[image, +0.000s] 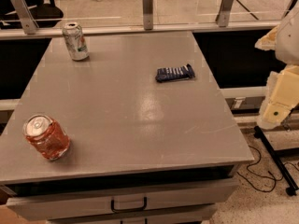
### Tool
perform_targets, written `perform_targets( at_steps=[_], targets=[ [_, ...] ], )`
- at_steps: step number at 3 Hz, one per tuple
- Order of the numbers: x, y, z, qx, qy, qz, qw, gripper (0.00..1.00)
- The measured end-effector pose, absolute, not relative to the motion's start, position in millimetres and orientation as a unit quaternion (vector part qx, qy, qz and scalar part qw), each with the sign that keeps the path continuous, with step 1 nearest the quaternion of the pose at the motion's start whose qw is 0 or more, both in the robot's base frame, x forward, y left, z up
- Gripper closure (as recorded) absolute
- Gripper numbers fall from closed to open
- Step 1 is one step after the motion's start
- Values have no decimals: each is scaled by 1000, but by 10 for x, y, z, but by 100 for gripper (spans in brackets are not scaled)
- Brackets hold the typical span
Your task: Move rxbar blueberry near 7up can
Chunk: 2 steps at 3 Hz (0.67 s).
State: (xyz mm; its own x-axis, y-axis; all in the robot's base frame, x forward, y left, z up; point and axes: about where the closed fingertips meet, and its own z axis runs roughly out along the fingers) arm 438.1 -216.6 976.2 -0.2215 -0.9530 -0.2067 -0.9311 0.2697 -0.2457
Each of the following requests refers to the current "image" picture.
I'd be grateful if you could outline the black drawer handle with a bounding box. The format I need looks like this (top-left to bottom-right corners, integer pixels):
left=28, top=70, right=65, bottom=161
left=110, top=197, right=148, bottom=214

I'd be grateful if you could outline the grey cabinet drawer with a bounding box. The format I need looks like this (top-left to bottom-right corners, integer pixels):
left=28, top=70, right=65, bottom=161
left=7, top=178, right=238, bottom=220

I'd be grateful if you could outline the lower grey drawer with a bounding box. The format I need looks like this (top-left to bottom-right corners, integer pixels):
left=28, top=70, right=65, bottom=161
left=47, top=204, right=217, bottom=224

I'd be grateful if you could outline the blue rxbar blueberry wrapper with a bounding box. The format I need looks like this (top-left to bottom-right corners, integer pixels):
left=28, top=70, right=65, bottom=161
left=155, top=64, right=195, bottom=83

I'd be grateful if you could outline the metal bracket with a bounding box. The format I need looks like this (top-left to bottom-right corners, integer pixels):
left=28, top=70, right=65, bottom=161
left=216, top=0, right=234, bottom=27
left=142, top=0, right=153, bottom=30
left=10, top=0, right=38, bottom=35

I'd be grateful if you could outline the black floor stand leg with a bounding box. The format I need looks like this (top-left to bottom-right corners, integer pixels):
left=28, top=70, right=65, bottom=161
left=254, top=126, right=299, bottom=196

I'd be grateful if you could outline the white green 7up can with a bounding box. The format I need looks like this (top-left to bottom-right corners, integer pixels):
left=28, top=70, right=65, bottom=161
left=63, top=22, right=89, bottom=61

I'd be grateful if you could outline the orange soda can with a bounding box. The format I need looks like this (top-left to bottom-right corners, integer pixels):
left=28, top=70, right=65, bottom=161
left=22, top=115, right=70, bottom=161

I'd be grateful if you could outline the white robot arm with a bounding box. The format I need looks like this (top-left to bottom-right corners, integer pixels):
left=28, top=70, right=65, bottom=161
left=255, top=7, right=299, bottom=130

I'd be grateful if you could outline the black floor cable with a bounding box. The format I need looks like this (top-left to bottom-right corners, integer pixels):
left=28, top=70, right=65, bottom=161
left=236, top=145, right=299, bottom=193

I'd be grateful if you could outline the black office chair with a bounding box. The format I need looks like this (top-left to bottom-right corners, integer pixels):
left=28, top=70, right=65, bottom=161
left=0, top=0, right=64, bottom=29

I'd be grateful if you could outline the middle metal bracket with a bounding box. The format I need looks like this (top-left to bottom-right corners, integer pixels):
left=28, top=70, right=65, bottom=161
left=142, top=0, right=153, bottom=30

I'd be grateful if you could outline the right metal bracket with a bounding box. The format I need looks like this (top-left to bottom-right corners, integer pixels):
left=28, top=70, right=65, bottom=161
left=216, top=0, right=234, bottom=27

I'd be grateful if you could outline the left metal bracket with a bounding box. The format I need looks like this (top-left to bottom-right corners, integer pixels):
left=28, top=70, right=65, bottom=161
left=10, top=0, right=38, bottom=35

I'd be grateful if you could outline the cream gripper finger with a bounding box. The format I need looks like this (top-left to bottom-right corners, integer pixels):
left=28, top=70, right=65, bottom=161
left=254, top=26, right=278, bottom=51
left=257, top=64, right=299, bottom=130

